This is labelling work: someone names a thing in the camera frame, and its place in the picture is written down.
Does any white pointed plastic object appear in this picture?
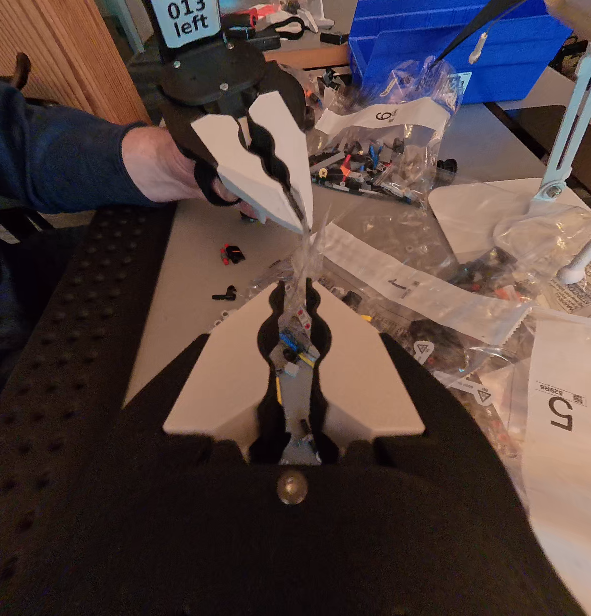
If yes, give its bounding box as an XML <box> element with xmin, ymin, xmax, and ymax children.
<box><xmin>295</xmin><ymin>0</ymin><xmax>335</xmax><ymax>30</ymax></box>

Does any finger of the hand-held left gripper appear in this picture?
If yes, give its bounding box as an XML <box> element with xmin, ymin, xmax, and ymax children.
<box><xmin>190</xmin><ymin>114</ymin><xmax>310</xmax><ymax>235</ymax></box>
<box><xmin>247</xmin><ymin>91</ymin><xmax>316</xmax><ymax>230</ymax></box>

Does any blue plastic bin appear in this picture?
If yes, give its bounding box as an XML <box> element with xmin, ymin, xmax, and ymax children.
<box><xmin>348</xmin><ymin>0</ymin><xmax>572</xmax><ymax>105</ymax></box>

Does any clear bag of dark pieces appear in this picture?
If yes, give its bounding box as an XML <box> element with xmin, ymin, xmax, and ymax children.
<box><xmin>307</xmin><ymin>60</ymin><xmax>469</xmax><ymax>208</ymax></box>

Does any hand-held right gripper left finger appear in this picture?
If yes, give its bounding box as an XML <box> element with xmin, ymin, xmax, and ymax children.
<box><xmin>163</xmin><ymin>281</ymin><xmax>292</xmax><ymax>466</ymax></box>

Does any clear bag with white label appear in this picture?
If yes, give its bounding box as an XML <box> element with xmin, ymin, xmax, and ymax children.
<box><xmin>449</xmin><ymin>308</ymin><xmax>591</xmax><ymax>612</ymax></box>

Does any wooden panel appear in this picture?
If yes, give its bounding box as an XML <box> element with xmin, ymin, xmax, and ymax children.
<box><xmin>0</xmin><ymin>0</ymin><xmax>152</xmax><ymax>127</ymax></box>

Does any brown cardboard strip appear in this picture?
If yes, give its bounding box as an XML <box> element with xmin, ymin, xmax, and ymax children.
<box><xmin>264</xmin><ymin>46</ymin><xmax>351</xmax><ymax>71</ymax></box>

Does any white wire page holder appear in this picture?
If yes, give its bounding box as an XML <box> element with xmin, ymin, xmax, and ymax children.
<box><xmin>557</xmin><ymin>238</ymin><xmax>591</xmax><ymax>285</ymax></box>
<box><xmin>469</xmin><ymin>12</ymin><xmax>517</xmax><ymax>66</ymax></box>

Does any person's left hand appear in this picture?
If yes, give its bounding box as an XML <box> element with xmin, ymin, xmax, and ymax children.
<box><xmin>121</xmin><ymin>124</ymin><xmax>258</xmax><ymax>220</ymax></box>

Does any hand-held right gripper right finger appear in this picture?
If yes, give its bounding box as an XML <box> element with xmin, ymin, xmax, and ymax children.
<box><xmin>305</xmin><ymin>278</ymin><xmax>426</xmax><ymax>466</ymax></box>

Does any black lego subassembly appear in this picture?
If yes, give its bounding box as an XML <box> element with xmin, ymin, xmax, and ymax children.
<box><xmin>319</xmin><ymin>67</ymin><xmax>349</xmax><ymax>92</ymax></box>

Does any dark perforated panel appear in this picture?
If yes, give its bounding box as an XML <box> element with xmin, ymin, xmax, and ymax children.
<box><xmin>0</xmin><ymin>204</ymin><xmax>178</xmax><ymax>530</ymax></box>

